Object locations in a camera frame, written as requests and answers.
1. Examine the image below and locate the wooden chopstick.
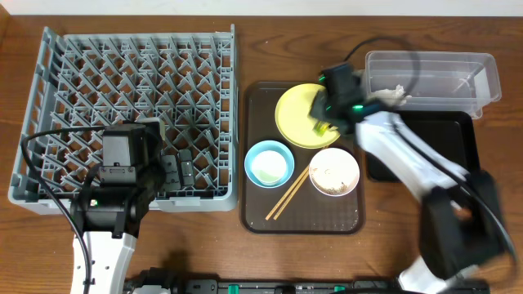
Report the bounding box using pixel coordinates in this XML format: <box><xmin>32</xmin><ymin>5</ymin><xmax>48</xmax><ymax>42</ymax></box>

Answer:
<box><xmin>265</xmin><ymin>163</ymin><xmax>311</xmax><ymax>221</ymax></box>
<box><xmin>272</xmin><ymin>171</ymin><xmax>311</xmax><ymax>221</ymax></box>

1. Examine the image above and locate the white plastic cup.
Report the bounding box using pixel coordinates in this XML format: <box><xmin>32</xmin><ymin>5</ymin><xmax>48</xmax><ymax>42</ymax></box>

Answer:
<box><xmin>251</xmin><ymin>150</ymin><xmax>287</xmax><ymax>185</ymax></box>

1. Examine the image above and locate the crumpled white tissue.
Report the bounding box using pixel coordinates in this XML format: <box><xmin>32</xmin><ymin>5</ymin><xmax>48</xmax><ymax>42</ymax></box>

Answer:
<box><xmin>368</xmin><ymin>84</ymin><xmax>411</xmax><ymax>107</ymax></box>

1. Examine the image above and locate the yellow green snack wrapper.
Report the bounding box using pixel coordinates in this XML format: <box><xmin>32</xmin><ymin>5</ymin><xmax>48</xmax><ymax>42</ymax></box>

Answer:
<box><xmin>313</xmin><ymin>121</ymin><xmax>330</xmax><ymax>136</ymax></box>

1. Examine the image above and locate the grey plastic dishwasher rack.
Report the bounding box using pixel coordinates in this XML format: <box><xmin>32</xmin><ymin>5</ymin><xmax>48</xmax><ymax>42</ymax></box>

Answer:
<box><xmin>7</xmin><ymin>29</ymin><xmax>239</xmax><ymax>215</ymax></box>

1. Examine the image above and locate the light blue bowl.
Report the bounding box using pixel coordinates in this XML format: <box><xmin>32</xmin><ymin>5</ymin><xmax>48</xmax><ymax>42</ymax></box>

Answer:
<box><xmin>244</xmin><ymin>140</ymin><xmax>295</xmax><ymax>189</ymax></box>

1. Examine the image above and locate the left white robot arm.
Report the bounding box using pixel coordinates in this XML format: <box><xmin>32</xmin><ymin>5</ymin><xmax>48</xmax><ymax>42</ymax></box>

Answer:
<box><xmin>70</xmin><ymin>118</ymin><xmax>182</xmax><ymax>293</ymax></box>

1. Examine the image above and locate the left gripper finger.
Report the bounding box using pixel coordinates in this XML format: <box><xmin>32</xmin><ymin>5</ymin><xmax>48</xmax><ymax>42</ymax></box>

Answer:
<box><xmin>178</xmin><ymin>149</ymin><xmax>194</xmax><ymax>187</ymax></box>
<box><xmin>162</xmin><ymin>155</ymin><xmax>181</xmax><ymax>191</ymax></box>

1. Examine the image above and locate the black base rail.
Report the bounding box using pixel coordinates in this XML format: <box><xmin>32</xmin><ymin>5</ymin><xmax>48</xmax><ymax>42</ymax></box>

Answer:
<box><xmin>123</xmin><ymin>267</ymin><xmax>491</xmax><ymax>294</ymax></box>

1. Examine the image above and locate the upper wooden chopstick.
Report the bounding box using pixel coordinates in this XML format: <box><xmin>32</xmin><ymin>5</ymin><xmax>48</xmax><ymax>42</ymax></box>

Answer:
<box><xmin>265</xmin><ymin>163</ymin><xmax>311</xmax><ymax>221</ymax></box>

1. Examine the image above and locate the lower wooden chopstick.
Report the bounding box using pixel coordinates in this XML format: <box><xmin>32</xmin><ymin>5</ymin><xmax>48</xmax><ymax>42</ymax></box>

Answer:
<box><xmin>272</xmin><ymin>171</ymin><xmax>311</xmax><ymax>221</ymax></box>

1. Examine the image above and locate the clear plastic bin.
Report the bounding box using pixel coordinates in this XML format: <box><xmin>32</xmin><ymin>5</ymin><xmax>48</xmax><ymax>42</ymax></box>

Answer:
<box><xmin>362</xmin><ymin>51</ymin><xmax>502</xmax><ymax>118</ymax></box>

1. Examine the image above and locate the black waste tray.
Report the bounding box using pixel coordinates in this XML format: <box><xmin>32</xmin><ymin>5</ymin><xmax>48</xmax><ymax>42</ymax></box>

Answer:
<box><xmin>358</xmin><ymin>111</ymin><xmax>481</xmax><ymax>182</ymax></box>

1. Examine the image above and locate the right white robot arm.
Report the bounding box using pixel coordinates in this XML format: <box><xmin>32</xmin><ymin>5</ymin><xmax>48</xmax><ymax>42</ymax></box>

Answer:
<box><xmin>310</xmin><ymin>89</ymin><xmax>517</xmax><ymax>293</ymax></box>

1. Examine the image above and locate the pink white bowl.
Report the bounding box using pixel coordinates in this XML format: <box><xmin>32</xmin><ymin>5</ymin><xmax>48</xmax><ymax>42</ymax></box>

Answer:
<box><xmin>309</xmin><ymin>148</ymin><xmax>360</xmax><ymax>197</ymax></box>

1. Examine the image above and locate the dark brown serving tray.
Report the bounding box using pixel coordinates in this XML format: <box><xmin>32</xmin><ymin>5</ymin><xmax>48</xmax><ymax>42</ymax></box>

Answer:
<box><xmin>240</xmin><ymin>82</ymin><xmax>365</xmax><ymax>235</ymax></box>

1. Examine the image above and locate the yellow plastic plate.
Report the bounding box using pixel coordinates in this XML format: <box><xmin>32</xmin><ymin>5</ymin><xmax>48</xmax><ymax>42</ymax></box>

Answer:
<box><xmin>275</xmin><ymin>83</ymin><xmax>340</xmax><ymax>149</ymax></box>

